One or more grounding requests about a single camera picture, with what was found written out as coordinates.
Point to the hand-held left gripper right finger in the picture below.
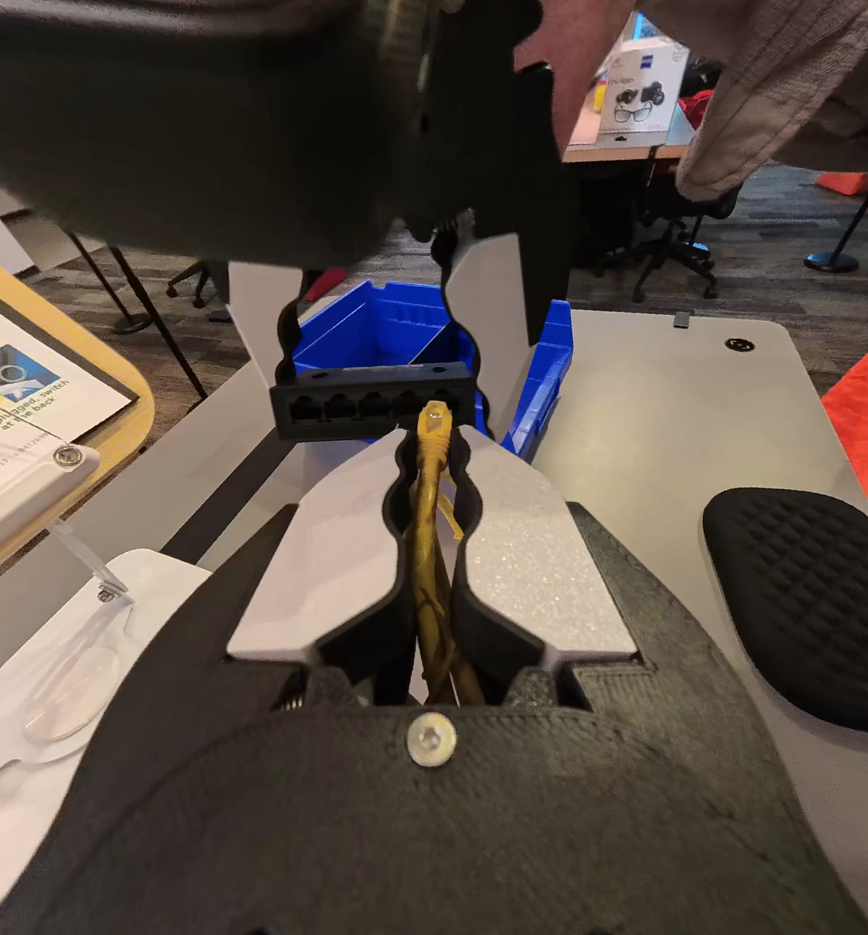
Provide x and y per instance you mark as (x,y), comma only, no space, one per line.
(543,577)

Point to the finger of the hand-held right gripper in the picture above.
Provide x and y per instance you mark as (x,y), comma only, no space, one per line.
(258,314)
(492,292)

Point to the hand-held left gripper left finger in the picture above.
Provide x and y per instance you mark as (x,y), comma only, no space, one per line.
(332,562)

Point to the blue plastic bin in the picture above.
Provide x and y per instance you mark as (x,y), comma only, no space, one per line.
(397,321)

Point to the black network switch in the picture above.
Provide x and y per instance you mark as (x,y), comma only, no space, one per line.
(361,405)

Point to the person's right hand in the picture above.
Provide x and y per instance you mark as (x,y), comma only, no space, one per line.
(580,44)

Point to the red fabric bin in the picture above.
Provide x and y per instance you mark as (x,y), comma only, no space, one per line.
(326,283)

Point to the black office chair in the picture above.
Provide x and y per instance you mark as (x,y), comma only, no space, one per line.
(668,234)

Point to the wood-edged side desk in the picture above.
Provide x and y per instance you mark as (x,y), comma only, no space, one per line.
(624,152)

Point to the printed instruction sheet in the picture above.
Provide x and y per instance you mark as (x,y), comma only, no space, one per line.
(39,350)

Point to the white product box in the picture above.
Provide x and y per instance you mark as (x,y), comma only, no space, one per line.
(646,87)

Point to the clear plastic board support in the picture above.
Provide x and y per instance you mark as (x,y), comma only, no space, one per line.
(76,657)

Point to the orange striped cone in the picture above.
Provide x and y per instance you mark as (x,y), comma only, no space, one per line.
(865,409)

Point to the black stanchion post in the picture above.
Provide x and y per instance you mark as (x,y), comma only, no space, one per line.
(843,234)

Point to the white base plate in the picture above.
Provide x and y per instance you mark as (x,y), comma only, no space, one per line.
(10,803)

